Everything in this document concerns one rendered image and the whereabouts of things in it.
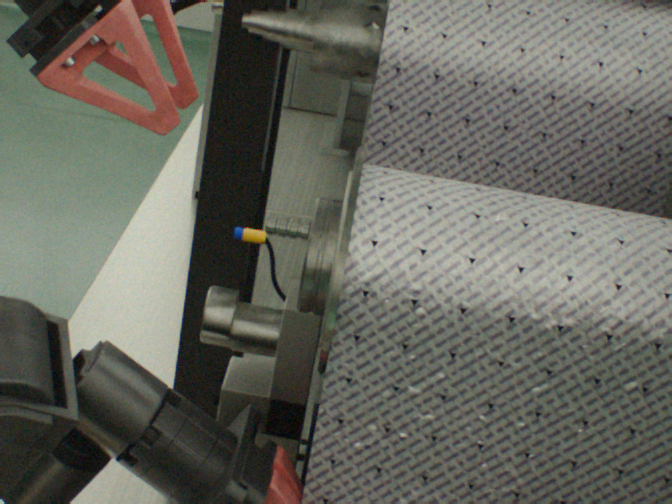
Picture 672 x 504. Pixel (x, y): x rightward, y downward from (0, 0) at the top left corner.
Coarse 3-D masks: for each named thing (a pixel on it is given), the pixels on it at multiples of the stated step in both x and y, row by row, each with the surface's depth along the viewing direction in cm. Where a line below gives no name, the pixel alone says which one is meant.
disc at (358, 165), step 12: (360, 156) 77; (360, 168) 76; (348, 204) 74; (348, 216) 74; (348, 228) 73; (348, 240) 73; (336, 276) 73; (336, 288) 73; (336, 300) 73; (336, 312) 74; (324, 336) 75; (324, 348) 75; (324, 360) 76; (324, 372) 79
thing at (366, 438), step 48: (336, 384) 77; (336, 432) 78; (384, 432) 78; (432, 432) 78; (480, 432) 77; (528, 432) 77; (576, 432) 77; (624, 432) 77; (336, 480) 79; (384, 480) 79; (432, 480) 79; (480, 480) 79; (528, 480) 78; (576, 480) 78; (624, 480) 78
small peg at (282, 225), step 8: (272, 216) 78; (280, 216) 79; (288, 216) 79; (272, 224) 78; (280, 224) 78; (288, 224) 78; (296, 224) 78; (304, 224) 78; (272, 232) 79; (280, 232) 78; (288, 232) 78; (296, 232) 78; (304, 232) 78; (304, 240) 79
